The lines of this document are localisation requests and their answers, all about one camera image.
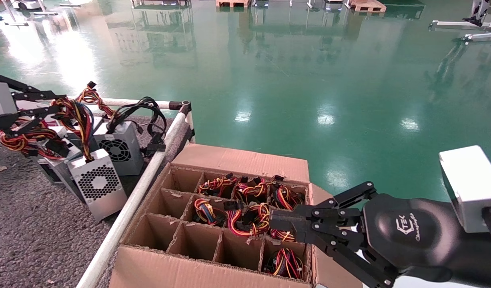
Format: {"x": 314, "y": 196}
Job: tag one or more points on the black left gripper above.
{"x": 1, "y": 122}

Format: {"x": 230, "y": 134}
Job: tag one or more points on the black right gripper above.
{"x": 409, "y": 232}

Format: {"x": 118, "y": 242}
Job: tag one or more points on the power supply from box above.
{"x": 97, "y": 184}

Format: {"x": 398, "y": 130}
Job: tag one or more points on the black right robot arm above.
{"x": 477, "y": 256}

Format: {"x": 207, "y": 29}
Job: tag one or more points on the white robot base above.
{"x": 27, "y": 4}

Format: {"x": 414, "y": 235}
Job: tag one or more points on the brown cardboard box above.
{"x": 237, "y": 160}

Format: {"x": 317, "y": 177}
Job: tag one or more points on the white labelled power supply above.
{"x": 33, "y": 103}

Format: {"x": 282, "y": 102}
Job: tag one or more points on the dark grey power supply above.
{"x": 91, "y": 96}

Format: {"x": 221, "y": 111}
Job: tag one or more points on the cardboard divider grid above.
{"x": 239, "y": 254}

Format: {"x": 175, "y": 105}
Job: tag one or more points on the black pipe corner joint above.
{"x": 183, "y": 107}

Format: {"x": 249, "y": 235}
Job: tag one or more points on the small wooden pallet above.
{"x": 233, "y": 3}

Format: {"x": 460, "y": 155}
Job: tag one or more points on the grey machine base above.
{"x": 334, "y": 4}

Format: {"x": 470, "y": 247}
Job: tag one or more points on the large wooden pallet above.
{"x": 367, "y": 5}

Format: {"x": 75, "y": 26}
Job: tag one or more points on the black and white stand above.
{"x": 478, "y": 14}

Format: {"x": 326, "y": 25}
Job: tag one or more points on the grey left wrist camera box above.
{"x": 1, "y": 100}

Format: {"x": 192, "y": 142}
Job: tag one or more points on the long white pipe rail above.
{"x": 125, "y": 102}

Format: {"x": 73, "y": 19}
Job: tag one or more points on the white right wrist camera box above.
{"x": 469, "y": 184}

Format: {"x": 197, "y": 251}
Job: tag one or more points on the black rail clamp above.
{"x": 190, "y": 134}

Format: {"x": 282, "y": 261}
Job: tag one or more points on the white table frame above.
{"x": 161, "y": 2}

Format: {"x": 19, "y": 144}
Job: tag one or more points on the long aluminium frame bar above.
{"x": 453, "y": 24}

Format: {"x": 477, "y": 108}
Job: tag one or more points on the short aluminium frame bar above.
{"x": 481, "y": 36}

